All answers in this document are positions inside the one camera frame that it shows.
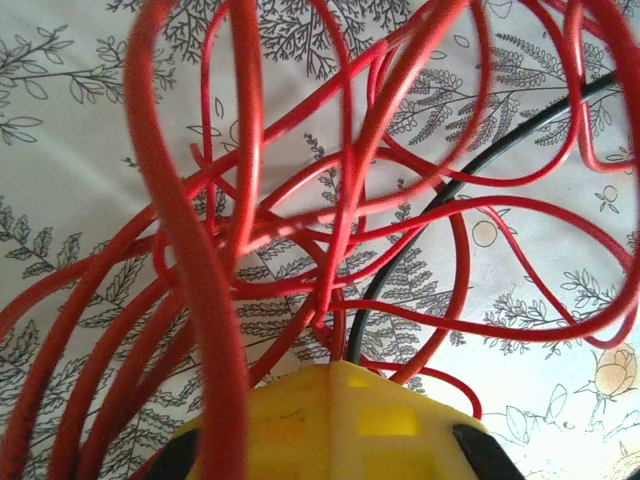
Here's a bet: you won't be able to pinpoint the floral tablecloth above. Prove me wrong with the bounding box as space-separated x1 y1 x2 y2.
0 0 640 480

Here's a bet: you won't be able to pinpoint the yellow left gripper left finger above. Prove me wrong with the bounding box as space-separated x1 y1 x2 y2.
189 363 333 480

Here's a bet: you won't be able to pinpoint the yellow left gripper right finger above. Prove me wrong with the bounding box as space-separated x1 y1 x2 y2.
329 361 490 480

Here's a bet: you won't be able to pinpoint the thick black cable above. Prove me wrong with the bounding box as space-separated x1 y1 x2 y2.
347 69 624 364

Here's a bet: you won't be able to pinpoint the long red cable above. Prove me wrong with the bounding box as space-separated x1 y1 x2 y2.
0 0 640 480

